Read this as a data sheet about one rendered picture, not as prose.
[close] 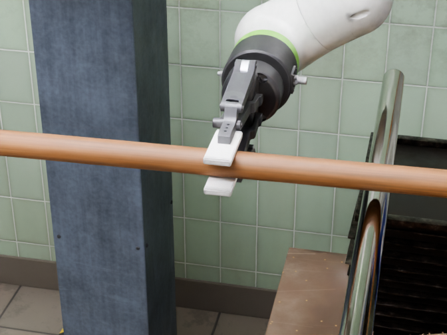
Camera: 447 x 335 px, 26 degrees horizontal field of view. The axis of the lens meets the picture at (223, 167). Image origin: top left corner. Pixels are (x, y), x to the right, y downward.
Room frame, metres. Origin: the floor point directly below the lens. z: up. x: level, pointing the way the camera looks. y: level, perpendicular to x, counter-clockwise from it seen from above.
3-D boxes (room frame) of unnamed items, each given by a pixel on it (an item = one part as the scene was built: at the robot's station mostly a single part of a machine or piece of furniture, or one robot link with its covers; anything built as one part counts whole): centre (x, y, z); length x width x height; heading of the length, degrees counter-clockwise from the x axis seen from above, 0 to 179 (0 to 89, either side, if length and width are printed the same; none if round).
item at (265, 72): (1.08, -0.03, 1.20); 0.09 x 0.07 x 0.08; 168
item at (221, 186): (0.93, 0.00, 1.18); 0.07 x 0.03 x 0.01; 168
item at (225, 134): (0.95, -0.01, 1.23); 0.05 x 0.01 x 0.03; 168
